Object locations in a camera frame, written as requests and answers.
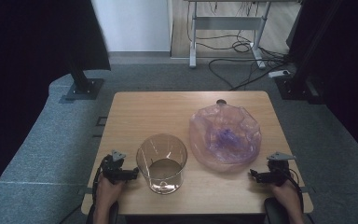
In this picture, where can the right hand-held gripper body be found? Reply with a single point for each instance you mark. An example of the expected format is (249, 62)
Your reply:
(276, 174)

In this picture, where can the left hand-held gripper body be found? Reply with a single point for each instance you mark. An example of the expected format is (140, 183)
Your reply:
(113, 169)

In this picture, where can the clear brown plastic cup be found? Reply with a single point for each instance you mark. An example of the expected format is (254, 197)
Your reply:
(161, 188)

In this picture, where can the purple plastic bag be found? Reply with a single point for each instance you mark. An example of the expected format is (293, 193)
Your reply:
(227, 137)

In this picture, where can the person's right hand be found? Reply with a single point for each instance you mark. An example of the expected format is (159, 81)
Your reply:
(286, 194)

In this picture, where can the person's left hand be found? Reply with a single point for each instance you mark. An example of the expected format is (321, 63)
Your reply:
(107, 194)

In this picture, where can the grey fabric platform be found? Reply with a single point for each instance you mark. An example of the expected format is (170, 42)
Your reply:
(43, 155)

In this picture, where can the round table grommet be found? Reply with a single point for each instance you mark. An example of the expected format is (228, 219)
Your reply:
(221, 101)

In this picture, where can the black metal stand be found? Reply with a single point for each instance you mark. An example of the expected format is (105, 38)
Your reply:
(298, 85)
(85, 88)

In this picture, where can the white power strip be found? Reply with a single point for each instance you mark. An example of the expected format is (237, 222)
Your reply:
(279, 73)

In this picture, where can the black curtain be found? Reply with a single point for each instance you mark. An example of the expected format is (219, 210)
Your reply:
(348, 62)

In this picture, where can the grey metal desk frame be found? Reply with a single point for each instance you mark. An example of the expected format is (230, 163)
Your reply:
(227, 22)

